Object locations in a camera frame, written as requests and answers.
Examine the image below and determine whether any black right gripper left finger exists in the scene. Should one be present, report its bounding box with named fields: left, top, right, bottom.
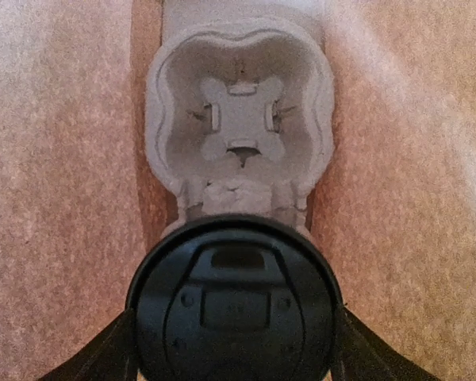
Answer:
left=41, top=309, right=139, bottom=381

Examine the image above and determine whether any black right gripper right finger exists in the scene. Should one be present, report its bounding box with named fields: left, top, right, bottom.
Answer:
left=332, top=306, right=437, bottom=381

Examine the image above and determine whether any black plastic cup lid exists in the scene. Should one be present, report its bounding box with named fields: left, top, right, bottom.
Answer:
left=126, top=214, right=342, bottom=380

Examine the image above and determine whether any brown paper bag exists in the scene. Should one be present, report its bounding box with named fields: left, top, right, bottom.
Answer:
left=0, top=1, right=476, bottom=380

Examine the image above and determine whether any brown pulp cup carrier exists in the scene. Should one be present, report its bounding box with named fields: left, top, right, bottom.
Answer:
left=144, top=1, right=334, bottom=234

